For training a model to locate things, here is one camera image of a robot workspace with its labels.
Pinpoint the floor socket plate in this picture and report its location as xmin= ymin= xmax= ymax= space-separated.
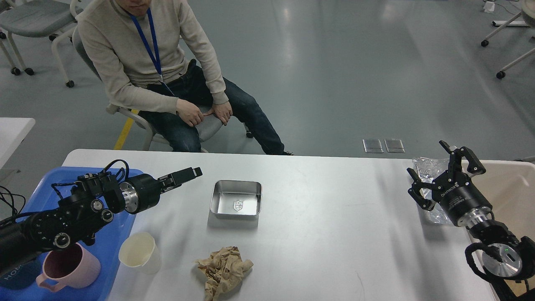
xmin=384 ymin=138 xmax=405 ymax=153
xmin=362 ymin=139 xmax=384 ymax=153

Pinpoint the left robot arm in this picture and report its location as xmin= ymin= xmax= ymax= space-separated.
xmin=0 ymin=162 xmax=202 ymax=274

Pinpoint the grey chair top left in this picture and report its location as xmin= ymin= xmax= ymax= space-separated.
xmin=0 ymin=0 xmax=83 ymax=88

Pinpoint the left floor socket plate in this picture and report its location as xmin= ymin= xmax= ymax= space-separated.
xmin=362 ymin=139 xmax=384 ymax=153

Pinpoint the beige plastic bin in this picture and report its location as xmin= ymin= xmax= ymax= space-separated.
xmin=462 ymin=161 xmax=535 ymax=293

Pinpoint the chair legs top right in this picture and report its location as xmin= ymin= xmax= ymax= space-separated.
xmin=478 ymin=0 xmax=534 ymax=81

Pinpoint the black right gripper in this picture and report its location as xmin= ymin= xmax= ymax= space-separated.
xmin=407 ymin=140 xmax=492 ymax=227

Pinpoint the black cables left edge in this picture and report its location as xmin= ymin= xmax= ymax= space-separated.
xmin=0 ymin=184 xmax=28 ymax=222

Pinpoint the cream paper cup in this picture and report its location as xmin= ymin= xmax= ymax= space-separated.
xmin=118 ymin=232 xmax=162 ymax=275

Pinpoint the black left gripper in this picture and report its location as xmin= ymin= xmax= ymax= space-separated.
xmin=122 ymin=167 xmax=203 ymax=214

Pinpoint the white side table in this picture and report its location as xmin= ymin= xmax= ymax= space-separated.
xmin=0 ymin=117 xmax=35 ymax=167

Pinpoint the seated person beige sweater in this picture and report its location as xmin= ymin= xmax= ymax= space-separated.
xmin=78 ymin=0 xmax=293 ymax=156

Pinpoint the right floor socket plate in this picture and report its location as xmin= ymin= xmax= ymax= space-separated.
xmin=384 ymin=138 xmax=405 ymax=153

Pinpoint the crumpled brown paper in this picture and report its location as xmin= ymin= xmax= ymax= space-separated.
xmin=194 ymin=246 xmax=254 ymax=301

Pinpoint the aluminium foil tray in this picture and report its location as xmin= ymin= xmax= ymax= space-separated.
xmin=412 ymin=157 xmax=453 ymax=226

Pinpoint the pink mug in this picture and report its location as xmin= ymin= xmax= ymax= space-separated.
xmin=35 ymin=242 xmax=101 ymax=293

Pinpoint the grey office chair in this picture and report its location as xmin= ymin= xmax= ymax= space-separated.
xmin=71 ymin=23 xmax=255 ymax=153

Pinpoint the dark blue home mug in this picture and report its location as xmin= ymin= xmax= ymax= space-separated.
xmin=0 ymin=260 xmax=41 ymax=290

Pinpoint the square steel tin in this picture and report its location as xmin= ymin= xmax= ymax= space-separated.
xmin=210 ymin=180 xmax=262 ymax=219

